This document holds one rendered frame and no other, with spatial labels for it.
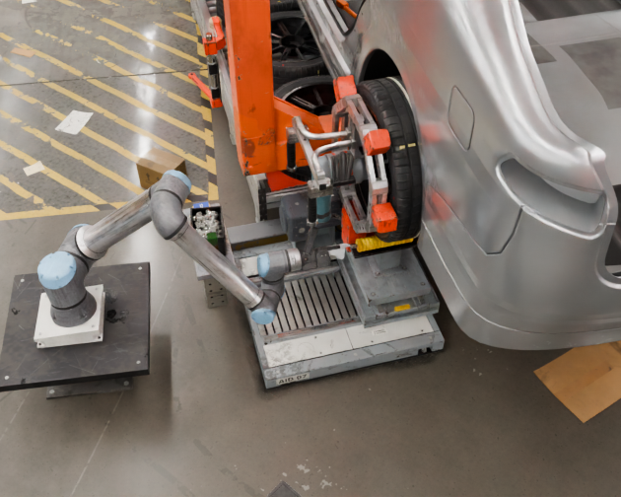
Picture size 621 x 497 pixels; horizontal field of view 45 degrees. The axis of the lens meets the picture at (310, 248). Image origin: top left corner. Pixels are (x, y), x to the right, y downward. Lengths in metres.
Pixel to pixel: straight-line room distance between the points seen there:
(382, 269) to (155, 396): 1.17
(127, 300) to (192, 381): 0.46
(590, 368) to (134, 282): 2.08
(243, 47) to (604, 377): 2.12
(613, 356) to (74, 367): 2.36
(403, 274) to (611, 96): 1.16
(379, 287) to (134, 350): 1.11
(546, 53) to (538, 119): 1.48
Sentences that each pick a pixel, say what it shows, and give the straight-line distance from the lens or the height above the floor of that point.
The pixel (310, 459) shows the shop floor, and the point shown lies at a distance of 3.20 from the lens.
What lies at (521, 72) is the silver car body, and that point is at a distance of 2.16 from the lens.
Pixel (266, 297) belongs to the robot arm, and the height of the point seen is 0.57.
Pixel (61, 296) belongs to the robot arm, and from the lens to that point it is 3.16.
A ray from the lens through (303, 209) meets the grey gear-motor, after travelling 3.53.
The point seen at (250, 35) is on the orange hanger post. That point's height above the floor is 1.25.
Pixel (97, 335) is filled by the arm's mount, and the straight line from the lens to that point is 3.27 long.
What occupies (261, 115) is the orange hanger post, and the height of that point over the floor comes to 0.85.
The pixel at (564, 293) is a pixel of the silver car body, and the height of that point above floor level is 1.16.
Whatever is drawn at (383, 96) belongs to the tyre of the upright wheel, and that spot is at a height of 1.18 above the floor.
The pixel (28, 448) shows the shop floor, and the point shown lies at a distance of 3.43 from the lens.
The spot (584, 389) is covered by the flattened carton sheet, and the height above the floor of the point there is 0.01.
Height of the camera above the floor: 2.83
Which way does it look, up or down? 46 degrees down
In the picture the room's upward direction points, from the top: straight up
